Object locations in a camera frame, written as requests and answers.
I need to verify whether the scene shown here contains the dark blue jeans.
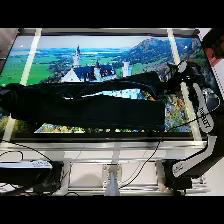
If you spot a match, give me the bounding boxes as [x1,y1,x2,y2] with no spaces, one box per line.
[0,70,168,132]

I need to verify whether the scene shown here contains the silver frame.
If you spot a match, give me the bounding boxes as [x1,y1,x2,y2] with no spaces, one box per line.
[0,28,224,197]

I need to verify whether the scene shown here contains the black cable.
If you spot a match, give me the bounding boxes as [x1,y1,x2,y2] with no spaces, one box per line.
[118,131,166,188]
[0,139,58,166]

